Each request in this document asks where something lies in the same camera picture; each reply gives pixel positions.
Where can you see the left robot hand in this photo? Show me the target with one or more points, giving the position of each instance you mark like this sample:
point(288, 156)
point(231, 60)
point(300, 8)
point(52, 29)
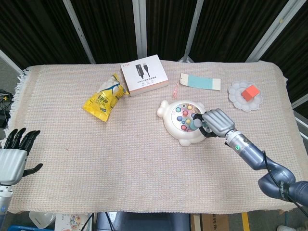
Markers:
point(13, 161)

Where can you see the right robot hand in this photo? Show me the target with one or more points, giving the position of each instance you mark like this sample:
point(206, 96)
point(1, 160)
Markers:
point(217, 122)

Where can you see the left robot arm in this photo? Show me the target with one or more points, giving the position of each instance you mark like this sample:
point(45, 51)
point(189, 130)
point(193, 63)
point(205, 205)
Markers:
point(3, 202)

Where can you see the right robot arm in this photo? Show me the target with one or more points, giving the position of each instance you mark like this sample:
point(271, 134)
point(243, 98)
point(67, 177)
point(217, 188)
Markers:
point(262, 158)

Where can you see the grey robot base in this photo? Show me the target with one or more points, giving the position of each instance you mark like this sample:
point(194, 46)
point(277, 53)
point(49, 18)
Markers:
point(144, 222)

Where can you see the white fish pop toy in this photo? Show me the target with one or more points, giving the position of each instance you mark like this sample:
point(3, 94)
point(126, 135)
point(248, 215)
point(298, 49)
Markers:
point(181, 120)

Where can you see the white flower paint palette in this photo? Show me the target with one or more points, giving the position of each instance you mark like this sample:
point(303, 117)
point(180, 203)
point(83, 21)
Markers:
point(243, 101)

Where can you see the orange cube block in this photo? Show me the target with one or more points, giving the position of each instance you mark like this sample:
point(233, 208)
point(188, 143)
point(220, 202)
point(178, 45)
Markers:
point(250, 93)

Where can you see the blue and cream bookmark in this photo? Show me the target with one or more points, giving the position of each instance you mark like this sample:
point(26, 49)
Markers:
point(199, 81)

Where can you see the white plastic device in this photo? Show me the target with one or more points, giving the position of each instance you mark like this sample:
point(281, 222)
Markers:
point(42, 219)

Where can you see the printed white carton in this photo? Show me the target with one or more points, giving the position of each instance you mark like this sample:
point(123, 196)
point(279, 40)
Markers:
point(72, 222)

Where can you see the brown cardboard box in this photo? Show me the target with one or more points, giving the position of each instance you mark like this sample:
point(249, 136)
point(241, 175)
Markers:
point(211, 222)

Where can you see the beige woven tablecloth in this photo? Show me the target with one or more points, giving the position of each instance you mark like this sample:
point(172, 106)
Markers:
point(120, 156)

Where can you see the yellow snack bag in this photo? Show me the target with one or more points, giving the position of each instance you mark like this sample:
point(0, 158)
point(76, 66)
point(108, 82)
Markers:
point(106, 98)

